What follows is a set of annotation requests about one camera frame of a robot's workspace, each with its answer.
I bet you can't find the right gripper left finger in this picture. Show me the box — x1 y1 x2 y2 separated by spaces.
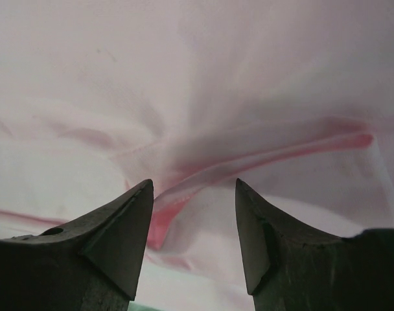
0 179 154 310

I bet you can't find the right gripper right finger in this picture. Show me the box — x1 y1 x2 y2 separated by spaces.
235 179 394 310

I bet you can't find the pink t shirt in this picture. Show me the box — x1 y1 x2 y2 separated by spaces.
0 1 394 310

